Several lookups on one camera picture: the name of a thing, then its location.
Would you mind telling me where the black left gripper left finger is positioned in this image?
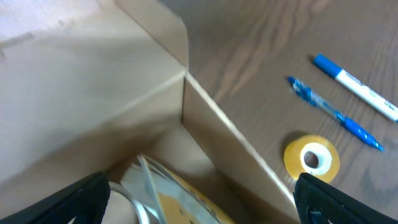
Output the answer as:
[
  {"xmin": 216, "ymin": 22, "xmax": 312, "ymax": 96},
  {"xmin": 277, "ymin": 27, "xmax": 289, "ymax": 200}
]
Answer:
[{"xmin": 1, "ymin": 172, "xmax": 111, "ymax": 224}]

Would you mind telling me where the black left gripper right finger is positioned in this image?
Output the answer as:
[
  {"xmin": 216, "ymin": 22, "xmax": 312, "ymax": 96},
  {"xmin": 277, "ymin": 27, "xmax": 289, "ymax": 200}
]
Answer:
[{"xmin": 294, "ymin": 173, "xmax": 397, "ymax": 224}]

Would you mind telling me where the white masking tape roll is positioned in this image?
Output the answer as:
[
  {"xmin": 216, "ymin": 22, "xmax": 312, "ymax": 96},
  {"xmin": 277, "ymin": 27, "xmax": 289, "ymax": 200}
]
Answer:
[{"xmin": 109, "ymin": 182, "xmax": 150, "ymax": 224}]

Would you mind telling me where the yellow clear tape roll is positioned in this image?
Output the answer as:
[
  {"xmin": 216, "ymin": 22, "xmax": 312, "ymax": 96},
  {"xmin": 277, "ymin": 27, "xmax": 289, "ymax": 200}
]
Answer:
[{"xmin": 284, "ymin": 134, "xmax": 340, "ymax": 183}]

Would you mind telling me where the yellow sticky note pad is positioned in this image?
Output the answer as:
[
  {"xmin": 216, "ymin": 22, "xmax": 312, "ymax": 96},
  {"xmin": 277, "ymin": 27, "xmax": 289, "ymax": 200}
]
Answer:
[{"xmin": 120, "ymin": 155, "xmax": 234, "ymax": 224}]

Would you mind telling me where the blue ballpoint pen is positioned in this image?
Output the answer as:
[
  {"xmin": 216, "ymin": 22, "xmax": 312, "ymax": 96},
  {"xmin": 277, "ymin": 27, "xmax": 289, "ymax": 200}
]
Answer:
[{"xmin": 287, "ymin": 77, "xmax": 384, "ymax": 152}]

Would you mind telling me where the open cardboard box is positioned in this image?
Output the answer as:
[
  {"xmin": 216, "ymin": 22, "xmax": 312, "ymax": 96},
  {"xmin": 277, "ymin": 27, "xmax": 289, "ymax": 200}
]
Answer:
[{"xmin": 1, "ymin": 1, "xmax": 299, "ymax": 223}]

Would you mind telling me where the blue whiteboard marker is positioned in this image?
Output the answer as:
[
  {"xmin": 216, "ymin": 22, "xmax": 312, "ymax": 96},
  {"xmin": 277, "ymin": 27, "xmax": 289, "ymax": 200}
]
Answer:
[{"xmin": 312, "ymin": 54, "xmax": 397, "ymax": 122}]

